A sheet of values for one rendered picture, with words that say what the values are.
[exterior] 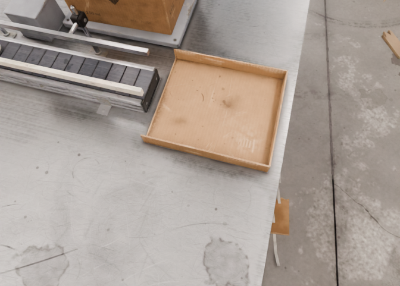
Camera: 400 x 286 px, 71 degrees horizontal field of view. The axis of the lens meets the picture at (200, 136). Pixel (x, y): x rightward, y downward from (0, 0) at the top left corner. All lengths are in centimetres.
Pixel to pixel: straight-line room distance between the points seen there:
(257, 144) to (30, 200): 54
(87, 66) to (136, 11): 19
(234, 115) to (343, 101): 121
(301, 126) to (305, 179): 30
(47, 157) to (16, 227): 16
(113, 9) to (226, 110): 41
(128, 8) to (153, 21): 7
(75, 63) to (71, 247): 44
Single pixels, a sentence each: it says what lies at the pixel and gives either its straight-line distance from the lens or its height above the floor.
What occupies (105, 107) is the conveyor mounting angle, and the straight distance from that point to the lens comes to 77.
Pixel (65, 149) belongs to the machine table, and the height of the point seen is 83.
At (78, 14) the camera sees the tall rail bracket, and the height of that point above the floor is 97.
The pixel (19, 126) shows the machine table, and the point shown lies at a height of 83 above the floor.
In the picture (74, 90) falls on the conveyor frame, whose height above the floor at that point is 87.
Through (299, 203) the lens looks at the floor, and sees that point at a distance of 154.
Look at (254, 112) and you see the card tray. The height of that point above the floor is 83.
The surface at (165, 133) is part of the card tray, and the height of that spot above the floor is 83.
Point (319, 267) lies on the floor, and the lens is 154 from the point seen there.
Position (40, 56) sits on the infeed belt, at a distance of 88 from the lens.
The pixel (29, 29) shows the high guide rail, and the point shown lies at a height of 96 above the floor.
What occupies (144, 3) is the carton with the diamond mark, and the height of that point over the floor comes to 95.
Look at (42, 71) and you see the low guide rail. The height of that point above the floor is 91.
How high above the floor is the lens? 146
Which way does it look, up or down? 67 degrees down
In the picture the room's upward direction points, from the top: 7 degrees counter-clockwise
